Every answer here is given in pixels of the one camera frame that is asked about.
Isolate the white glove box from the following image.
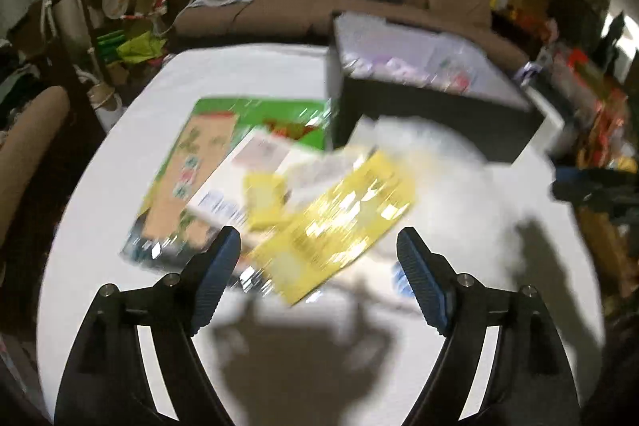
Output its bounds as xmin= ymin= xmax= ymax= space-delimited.
xmin=187 ymin=129 xmax=416 ymax=305

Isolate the green sushi kit package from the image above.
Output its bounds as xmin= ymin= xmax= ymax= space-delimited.
xmin=121 ymin=97 xmax=330 ymax=269

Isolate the black storage box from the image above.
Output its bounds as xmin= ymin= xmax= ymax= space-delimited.
xmin=327 ymin=11 xmax=543 ymax=163

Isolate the yellow snack packet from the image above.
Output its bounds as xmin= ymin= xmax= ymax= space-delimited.
xmin=249 ymin=151 xmax=417 ymax=306

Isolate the white appliance with remote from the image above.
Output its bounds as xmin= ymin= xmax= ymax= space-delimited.
xmin=514 ymin=61 xmax=578 ymax=156

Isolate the white plastic bag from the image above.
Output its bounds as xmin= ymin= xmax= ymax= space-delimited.
xmin=348 ymin=117 xmax=522 ymax=290

